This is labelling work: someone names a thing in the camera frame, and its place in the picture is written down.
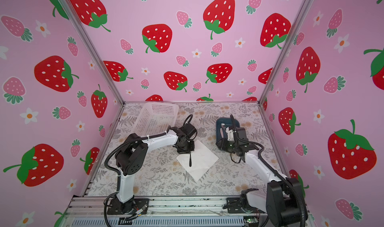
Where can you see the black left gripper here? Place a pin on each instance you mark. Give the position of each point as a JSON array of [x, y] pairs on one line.
[[191, 149]]

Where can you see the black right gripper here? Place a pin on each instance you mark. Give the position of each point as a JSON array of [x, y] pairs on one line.
[[222, 144]]

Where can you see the white paper napkin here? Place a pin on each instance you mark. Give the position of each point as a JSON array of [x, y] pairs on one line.
[[202, 160]]

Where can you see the teal plastic utensil tray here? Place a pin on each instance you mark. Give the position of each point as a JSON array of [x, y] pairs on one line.
[[222, 124]]

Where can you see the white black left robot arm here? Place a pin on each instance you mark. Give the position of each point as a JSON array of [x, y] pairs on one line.
[[128, 158]]

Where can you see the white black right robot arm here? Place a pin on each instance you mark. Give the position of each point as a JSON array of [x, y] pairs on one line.
[[284, 201]]

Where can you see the white plastic mesh basket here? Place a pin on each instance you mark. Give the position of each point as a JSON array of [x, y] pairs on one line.
[[154, 118]]

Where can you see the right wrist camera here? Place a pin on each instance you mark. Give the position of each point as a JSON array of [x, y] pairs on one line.
[[230, 134]]

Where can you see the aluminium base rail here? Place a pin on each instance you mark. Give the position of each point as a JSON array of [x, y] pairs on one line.
[[192, 211]]

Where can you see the aluminium corner frame post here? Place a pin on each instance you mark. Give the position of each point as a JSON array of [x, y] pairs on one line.
[[92, 14]]

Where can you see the right aluminium corner post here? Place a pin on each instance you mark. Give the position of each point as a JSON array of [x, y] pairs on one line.
[[300, 17]]

